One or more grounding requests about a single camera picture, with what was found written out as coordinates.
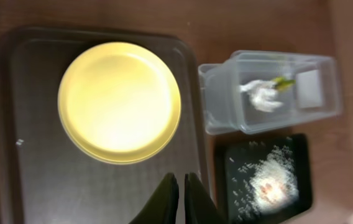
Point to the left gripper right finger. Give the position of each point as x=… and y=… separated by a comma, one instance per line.
x=199, y=207

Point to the green snack wrapper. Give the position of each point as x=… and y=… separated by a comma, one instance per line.
x=282, y=83

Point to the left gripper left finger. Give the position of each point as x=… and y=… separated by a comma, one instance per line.
x=162, y=206

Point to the yellow plate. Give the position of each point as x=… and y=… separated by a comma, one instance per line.
x=119, y=103

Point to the black tray bin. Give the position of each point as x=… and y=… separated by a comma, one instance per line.
x=299, y=145

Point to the white tissue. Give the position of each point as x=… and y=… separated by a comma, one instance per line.
x=262, y=95

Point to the brown serving tray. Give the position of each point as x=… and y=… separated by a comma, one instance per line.
x=44, y=177

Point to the clear plastic bin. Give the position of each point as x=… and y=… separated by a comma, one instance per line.
x=315, y=93

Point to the rice and food scraps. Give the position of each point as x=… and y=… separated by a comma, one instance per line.
x=260, y=180

